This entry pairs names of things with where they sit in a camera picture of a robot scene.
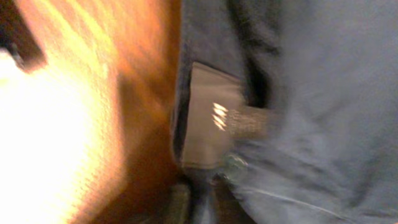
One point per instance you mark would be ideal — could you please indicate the dark navy shorts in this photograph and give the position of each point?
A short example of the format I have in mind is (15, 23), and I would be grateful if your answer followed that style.
(286, 111)

